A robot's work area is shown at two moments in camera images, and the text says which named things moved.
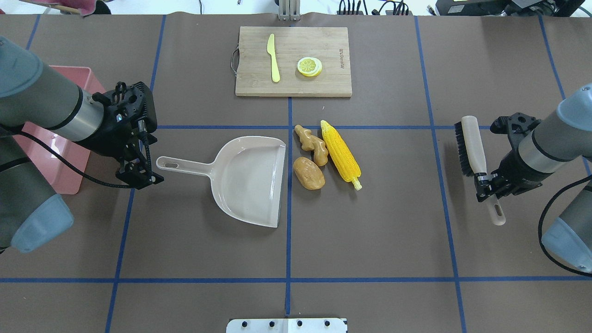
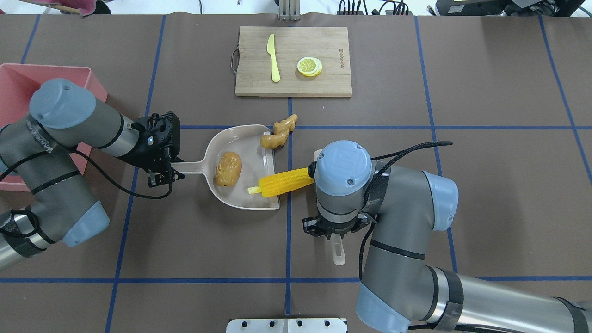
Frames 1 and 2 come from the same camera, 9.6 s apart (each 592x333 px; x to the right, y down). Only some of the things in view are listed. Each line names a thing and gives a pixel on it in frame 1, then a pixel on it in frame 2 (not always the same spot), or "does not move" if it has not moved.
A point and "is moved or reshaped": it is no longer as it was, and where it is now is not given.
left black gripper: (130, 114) to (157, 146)
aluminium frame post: (289, 10) does not move
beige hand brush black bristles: (473, 159) to (337, 241)
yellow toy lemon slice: (309, 66) does not move
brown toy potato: (308, 174) to (228, 169)
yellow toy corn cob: (342, 153) is moved or reshaped
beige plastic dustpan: (244, 176) is moved or reshaped
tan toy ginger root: (311, 142) to (281, 131)
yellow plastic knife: (271, 50) does not move
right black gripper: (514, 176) to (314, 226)
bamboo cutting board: (330, 45) does not move
